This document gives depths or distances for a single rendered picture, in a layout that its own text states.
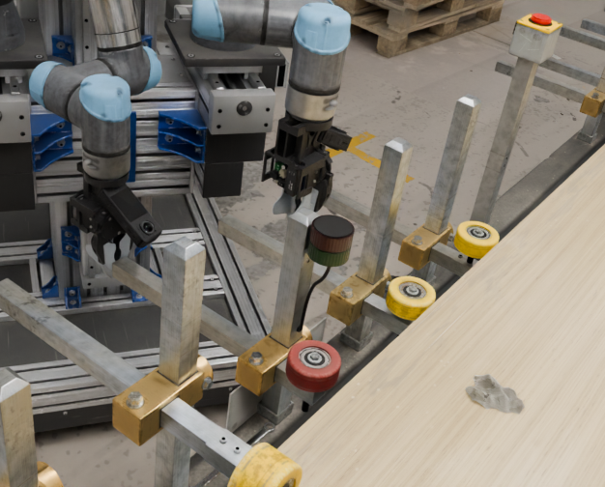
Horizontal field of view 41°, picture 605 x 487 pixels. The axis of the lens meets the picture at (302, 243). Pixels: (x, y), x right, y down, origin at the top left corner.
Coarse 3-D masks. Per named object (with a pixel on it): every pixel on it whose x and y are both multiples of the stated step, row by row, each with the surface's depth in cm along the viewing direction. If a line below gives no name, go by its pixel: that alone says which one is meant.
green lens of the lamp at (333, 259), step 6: (312, 246) 114; (312, 252) 114; (318, 252) 113; (324, 252) 113; (342, 252) 113; (348, 252) 114; (312, 258) 114; (318, 258) 114; (324, 258) 113; (330, 258) 113; (336, 258) 113; (342, 258) 114; (348, 258) 115; (324, 264) 114; (330, 264) 114; (336, 264) 114; (342, 264) 115
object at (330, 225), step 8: (320, 216) 115; (328, 216) 115; (336, 216) 116; (320, 224) 113; (328, 224) 114; (336, 224) 114; (344, 224) 114; (320, 232) 112; (328, 232) 112; (336, 232) 112; (344, 232) 113; (352, 232) 113; (304, 256) 117; (304, 264) 118; (328, 272) 118; (320, 280) 119; (312, 288) 121; (304, 304) 124; (304, 312) 125
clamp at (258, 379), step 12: (252, 348) 126; (264, 348) 126; (276, 348) 127; (288, 348) 127; (240, 360) 124; (264, 360) 124; (276, 360) 124; (240, 372) 125; (252, 372) 123; (264, 372) 122; (240, 384) 126; (252, 384) 124; (264, 384) 124
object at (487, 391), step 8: (480, 376) 122; (488, 376) 120; (480, 384) 121; (488, 384) 120; (496, 384) 120; (472, 392) 119; (480, 392) 118; (488, 392) 119; (496, 392) 119; (504, 392) 120; (512, 392) 120; (480, 400) 118; (488, 400) 118; (496, 400) 118; (504, 400) 117; (512, 400) 118; (520, 400) 118; (488, 408) 118; (496, 408) 118; (504, 408) 117; (512, 408) 118; (520, 408) 118
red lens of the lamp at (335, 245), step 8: (312, 224) 113; (352, 224) 115; (312, 232) 113; (312, 240) 113; (320, 240) 112; (328, 240) 111; (336, 240) 111; (344, 240) 112; (352, 240) 114; (320, 248) 113; (328, 248) 112; (336, 248) 112; (344, 248) 113
